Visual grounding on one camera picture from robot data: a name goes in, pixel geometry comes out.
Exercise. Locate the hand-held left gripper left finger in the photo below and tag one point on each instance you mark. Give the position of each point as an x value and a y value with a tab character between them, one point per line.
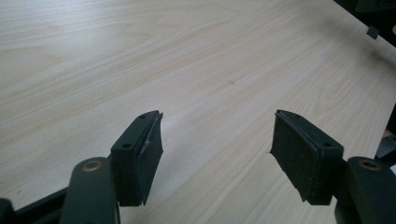
130	168

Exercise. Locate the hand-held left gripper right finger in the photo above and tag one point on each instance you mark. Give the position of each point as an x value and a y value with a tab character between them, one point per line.
299	155

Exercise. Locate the dark tape piece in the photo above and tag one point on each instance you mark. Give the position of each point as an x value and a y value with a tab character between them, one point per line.
372	32

